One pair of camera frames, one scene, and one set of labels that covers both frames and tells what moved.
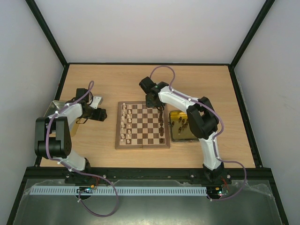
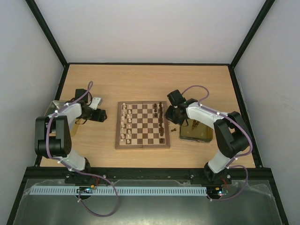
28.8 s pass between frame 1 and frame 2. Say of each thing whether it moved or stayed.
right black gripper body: moved
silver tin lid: stayed
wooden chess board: stayed
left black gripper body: stayed
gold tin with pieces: moved
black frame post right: stayed
